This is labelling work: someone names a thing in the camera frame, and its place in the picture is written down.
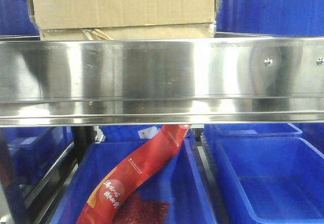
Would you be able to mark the blue bin upper right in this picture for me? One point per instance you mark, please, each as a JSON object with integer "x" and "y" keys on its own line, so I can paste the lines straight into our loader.
{"x": 273, "y": 17}

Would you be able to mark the empty blue bin right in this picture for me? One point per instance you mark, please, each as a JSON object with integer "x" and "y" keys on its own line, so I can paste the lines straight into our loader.
{"x": 274, "y": 180}

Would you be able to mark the red printed snack bag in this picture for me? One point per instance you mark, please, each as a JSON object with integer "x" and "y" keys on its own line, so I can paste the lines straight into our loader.
{"x": 114, "y": 189}

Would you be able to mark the stainless steel shelf rail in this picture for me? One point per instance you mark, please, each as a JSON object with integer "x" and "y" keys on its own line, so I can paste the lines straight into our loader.
{"x": 194, "y": 81}

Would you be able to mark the blue bin with red bag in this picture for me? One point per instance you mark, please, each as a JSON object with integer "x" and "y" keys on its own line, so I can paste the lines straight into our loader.
{"x": 178, "y": 183}

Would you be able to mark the blue bin rear centre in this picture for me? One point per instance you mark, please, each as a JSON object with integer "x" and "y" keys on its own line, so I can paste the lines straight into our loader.
{"x": 118, "y": 133}

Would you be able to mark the blue bin upper left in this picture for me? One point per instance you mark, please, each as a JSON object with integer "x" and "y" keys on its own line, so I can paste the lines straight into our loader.
{"x": 15, "y": 18}

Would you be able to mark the large plain cardboard box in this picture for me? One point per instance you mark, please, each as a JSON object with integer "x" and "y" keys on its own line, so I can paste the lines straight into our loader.
{"x": 123, "y": 19}

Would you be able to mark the blue bin lower left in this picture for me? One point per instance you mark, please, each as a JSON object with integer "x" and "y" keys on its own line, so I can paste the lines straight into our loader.
{"x": 35, "y": 149}

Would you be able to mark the blue bin rear right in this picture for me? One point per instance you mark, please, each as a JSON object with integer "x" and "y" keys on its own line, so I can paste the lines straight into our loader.
{"x": 214, "y": 132}

